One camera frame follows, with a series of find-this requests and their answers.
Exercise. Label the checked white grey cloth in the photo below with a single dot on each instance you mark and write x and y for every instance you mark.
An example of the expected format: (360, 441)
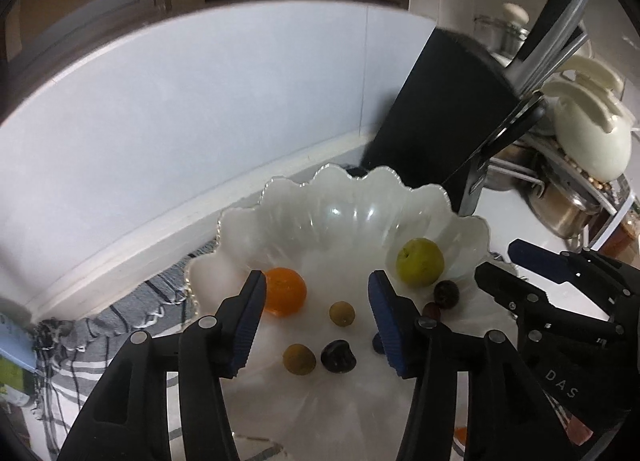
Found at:
(85, 341)

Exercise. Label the blue white container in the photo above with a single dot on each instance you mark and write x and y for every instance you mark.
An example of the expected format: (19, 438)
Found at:
(15, 341)

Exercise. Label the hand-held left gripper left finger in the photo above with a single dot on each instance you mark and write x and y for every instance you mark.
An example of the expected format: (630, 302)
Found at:
(247, 326)

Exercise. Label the white pot rack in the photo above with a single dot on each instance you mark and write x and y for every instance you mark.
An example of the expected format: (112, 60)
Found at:
(622, 201)

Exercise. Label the white scalloped ceramic bowl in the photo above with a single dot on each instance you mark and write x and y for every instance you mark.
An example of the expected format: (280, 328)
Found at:
(340, 241)

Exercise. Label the cream ceramic pot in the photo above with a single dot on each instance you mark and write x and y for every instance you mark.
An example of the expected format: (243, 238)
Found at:
(592, 146)

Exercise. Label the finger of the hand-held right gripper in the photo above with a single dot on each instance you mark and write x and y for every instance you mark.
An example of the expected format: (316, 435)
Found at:
(505, 288)
(537, 258)

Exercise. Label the glass jar of red sauce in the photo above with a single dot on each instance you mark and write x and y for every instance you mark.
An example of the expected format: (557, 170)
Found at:
(622, 236)

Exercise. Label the small orange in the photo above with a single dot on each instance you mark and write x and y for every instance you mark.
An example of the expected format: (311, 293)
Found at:
(460, 435)

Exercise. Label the green packet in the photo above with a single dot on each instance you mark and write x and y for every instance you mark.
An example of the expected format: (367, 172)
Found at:
(11, 381)

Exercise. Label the tan longan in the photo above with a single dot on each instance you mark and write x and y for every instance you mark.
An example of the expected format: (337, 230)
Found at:
(342, 313)
(299, 359)

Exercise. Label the dark brown round fruit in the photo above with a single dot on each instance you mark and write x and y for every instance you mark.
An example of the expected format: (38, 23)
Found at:
(446, 293)

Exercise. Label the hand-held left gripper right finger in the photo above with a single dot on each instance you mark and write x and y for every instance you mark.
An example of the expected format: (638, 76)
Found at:
(387, 321)

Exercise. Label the large orange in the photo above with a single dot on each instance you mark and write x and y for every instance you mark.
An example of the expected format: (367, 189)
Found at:
(285, 297)

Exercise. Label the green round fruit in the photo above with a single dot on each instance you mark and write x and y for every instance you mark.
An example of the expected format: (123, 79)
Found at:
(420, 261)

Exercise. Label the black knife block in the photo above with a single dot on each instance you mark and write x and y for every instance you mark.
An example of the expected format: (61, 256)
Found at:
(440, 106)

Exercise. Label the person's right hand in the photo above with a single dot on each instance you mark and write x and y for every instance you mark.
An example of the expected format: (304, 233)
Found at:
(575, 428)

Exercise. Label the white ceramic spoon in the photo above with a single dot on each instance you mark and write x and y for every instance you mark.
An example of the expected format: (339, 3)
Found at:
(580, 96)
(595, 71)

